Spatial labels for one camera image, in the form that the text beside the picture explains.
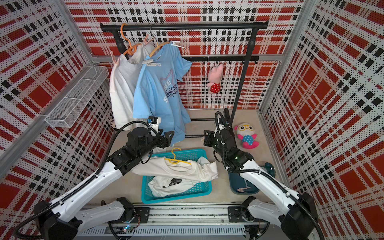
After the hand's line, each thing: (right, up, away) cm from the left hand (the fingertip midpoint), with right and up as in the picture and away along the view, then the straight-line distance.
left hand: (170, 131), depth 75 cm
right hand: (+19, 0, +1) cm, 19 cm away
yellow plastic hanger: (+1, -17, +8) cm, 19 cm away
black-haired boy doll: (-49, +6, +30) cm, 58 cm away
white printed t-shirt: (+2, -24, +1) cm, 24 cm away
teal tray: (+15, -33, +8) cm, 37 cm away
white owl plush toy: (+46, -2, +24) cm, 52 cm away
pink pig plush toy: (+24, +33, +18) cm, 45 cm away
